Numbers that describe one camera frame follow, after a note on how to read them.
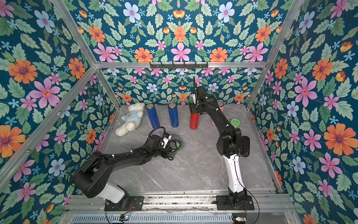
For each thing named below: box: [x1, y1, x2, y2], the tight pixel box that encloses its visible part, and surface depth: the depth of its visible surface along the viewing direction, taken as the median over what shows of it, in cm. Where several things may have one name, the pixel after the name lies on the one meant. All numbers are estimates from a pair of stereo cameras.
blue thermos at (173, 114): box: [167, 102, 179, 128], surface depth 98 cm
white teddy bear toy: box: [114, 102, 145, 136], surface depth 103 cm
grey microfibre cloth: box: [168, 134, 184, 159], surface depth 90 cm
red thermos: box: [190, 112, 200, 130], surface depth 103 cm
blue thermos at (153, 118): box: [145, 103, 161, 129], surface depth 98 cm
